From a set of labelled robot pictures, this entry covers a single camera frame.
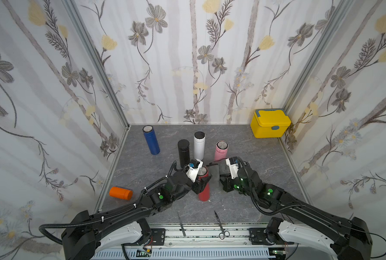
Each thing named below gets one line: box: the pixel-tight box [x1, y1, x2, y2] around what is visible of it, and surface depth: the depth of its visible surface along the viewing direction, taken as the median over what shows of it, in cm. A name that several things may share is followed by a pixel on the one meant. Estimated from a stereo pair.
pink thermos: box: [214, 139, 229, 162], surface depth 84 cm
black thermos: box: [177, 139, 191, 168], surface depth 85 cm
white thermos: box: [193, 130, 207, 161], surface depth 88 cm
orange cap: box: [108, 186, 133, 201], surface depth 86 cm
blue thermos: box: [142, 124, 161, 156], surface depth 95 cm
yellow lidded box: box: [249, 108, 292, 139], surface depth 109 cm
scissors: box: [213, 210, 230, 240], surface depth 77 cm
